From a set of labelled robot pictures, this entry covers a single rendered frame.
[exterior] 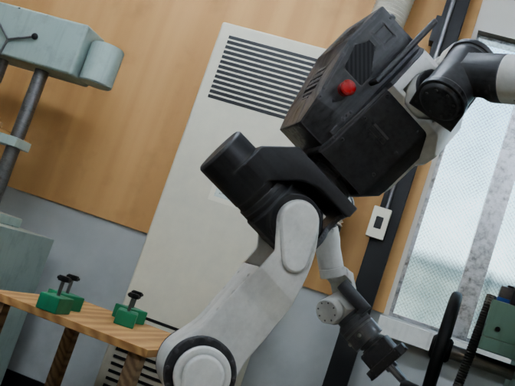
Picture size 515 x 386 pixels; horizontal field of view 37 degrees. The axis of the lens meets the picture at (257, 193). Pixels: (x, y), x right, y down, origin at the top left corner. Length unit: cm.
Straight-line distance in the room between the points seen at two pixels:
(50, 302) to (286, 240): 111
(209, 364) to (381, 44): 72
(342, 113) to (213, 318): 48
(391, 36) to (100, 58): 182
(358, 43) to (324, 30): 196
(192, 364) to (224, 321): 11
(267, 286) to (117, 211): 207
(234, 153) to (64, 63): 182
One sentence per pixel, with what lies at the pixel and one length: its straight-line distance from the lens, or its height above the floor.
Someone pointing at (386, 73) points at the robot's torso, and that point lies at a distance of 154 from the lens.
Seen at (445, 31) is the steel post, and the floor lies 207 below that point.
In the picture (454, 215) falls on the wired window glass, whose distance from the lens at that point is 340.
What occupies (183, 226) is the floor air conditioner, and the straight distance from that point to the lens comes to 312.
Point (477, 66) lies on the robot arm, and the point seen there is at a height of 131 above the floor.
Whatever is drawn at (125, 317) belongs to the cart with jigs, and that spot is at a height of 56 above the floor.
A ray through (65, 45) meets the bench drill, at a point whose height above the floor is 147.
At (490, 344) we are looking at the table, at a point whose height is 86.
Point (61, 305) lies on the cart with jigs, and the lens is 245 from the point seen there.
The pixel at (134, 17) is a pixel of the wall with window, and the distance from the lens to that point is 375.
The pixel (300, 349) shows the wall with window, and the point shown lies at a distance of 331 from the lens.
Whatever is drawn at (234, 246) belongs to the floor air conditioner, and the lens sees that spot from 306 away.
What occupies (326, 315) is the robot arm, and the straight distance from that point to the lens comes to 198.
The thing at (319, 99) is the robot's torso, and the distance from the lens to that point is 153.
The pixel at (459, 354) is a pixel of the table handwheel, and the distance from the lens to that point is 195.
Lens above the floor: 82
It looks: 6 degrees up
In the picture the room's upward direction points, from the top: 19 degrees clockwise
